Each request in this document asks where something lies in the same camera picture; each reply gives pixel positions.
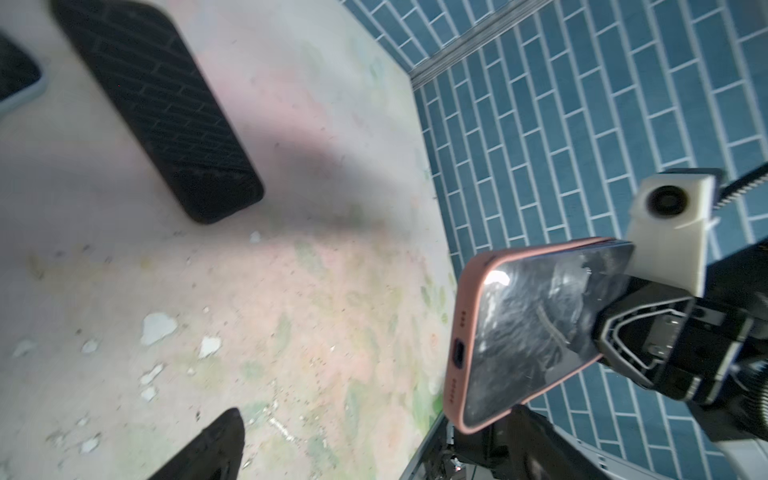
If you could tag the black phone case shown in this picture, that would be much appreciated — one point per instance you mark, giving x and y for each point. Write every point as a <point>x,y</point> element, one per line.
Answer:
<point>140,60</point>

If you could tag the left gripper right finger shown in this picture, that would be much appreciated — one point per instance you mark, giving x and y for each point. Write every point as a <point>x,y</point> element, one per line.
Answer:
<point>537,451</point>

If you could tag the black phone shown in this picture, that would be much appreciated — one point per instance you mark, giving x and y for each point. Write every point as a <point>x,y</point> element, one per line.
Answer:
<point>534,330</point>

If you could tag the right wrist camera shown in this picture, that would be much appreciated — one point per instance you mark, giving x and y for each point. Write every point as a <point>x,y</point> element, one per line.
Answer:
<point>670,219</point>

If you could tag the pink phone case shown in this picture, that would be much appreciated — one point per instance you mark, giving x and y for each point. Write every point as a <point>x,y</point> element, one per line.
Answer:
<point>465,336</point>

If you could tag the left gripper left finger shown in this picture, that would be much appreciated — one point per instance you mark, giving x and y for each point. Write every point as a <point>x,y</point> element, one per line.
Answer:
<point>215,453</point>

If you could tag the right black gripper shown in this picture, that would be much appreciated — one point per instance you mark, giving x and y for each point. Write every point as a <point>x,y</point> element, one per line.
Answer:
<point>717,344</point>

